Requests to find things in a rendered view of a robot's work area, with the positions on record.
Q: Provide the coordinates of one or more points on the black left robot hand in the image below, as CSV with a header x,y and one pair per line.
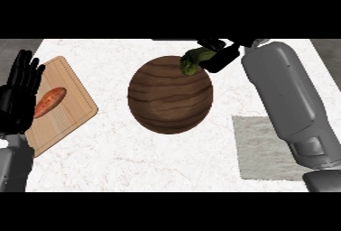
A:
x,y
17,99

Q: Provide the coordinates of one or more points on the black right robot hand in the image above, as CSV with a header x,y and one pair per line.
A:
x,y
220,57

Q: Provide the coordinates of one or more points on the green squash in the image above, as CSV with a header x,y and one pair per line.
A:
x,y
194,60

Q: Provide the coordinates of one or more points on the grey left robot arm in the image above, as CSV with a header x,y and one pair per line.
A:
x,y
12,164

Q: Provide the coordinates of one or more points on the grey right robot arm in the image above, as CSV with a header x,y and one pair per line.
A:
x,y
293,111

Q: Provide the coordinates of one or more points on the brown wooden bowl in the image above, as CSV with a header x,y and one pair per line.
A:
x,y
170,94

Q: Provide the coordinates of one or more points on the grey placemat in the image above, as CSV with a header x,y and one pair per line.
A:
x,y
266,150

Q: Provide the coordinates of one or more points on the orange sweet potato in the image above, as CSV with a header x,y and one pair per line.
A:
x,y
49,101

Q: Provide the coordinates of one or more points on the pale wooden cutting board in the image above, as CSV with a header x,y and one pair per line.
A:
x,y
62,106

